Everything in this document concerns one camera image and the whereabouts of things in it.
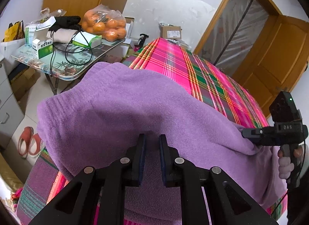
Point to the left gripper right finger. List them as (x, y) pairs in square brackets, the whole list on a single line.
[(208, 196)]

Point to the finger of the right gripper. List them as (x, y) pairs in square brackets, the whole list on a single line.
[(261, 136)]

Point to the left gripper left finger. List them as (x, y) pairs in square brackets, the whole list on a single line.
[(97, 196)]

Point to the purple knit sweater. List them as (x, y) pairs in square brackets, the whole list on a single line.
[(95, 122)]

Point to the folding side table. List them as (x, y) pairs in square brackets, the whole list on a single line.
[(67, 62)]

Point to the right hand white glove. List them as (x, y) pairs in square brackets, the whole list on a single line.
[(285, 165)]

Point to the pink plaid bed cover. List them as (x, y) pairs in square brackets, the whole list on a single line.
[(198, 77)]

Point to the wooden door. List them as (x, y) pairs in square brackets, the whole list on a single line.
[(276, 60)]

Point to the red slipper right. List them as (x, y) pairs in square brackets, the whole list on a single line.
[(36, 146)]

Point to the red slipper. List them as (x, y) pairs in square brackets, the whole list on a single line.
[(24, 141), (36, 146)]

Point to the red slipper left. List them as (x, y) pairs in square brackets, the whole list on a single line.
[(24, 141)]

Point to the plastic covered doorway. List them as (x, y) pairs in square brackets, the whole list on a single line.
[(234, 34)]

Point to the grey drawer cabinet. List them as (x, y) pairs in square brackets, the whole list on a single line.
[(11, 114)]

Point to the cardboard box with label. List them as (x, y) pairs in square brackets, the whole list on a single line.
[(171, 32)]

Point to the green white medicine box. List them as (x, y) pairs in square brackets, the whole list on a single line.
[(42, 48)]

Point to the bag of oranges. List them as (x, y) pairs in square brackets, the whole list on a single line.
[(107, 23)]

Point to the black folded cloth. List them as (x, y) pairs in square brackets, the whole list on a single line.
[(66, 22)]

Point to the yellow shopping bag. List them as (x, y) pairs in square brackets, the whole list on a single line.
[(14, 32)]

